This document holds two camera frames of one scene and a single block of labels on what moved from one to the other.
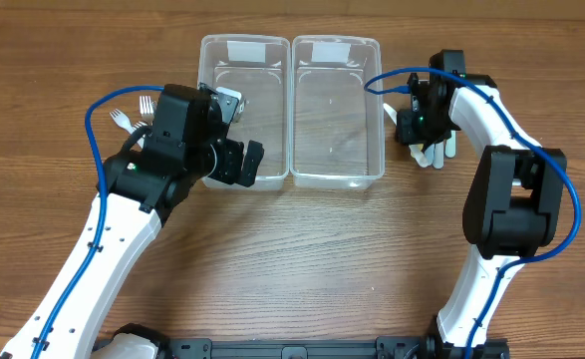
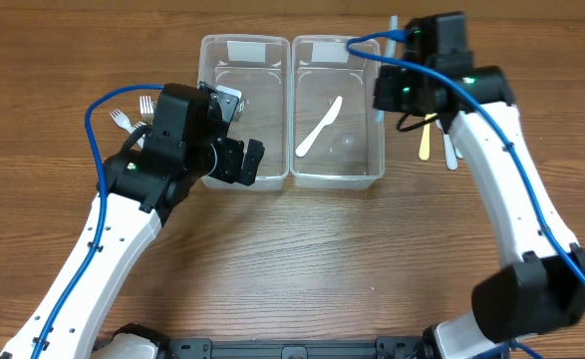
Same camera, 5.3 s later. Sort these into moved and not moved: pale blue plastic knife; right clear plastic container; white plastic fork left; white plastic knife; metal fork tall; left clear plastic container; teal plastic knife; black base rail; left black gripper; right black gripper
Moved: white plastic knife; teal plastic knife; pale blue plastic knife; right black gripper
Not moved: left black gripper; left clear plastic container; metal fork tall; right clear plastic container; black base rail; white plastic fork left
